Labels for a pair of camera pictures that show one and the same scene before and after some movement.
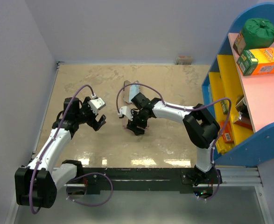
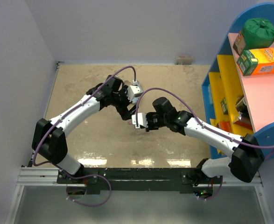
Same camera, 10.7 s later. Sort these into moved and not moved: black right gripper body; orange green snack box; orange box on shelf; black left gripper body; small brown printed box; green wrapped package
Moved: black left gripper body; black right gripper body
Not moved: small brown printed box; orange green snack box; green wrapped package; orange box on shelf
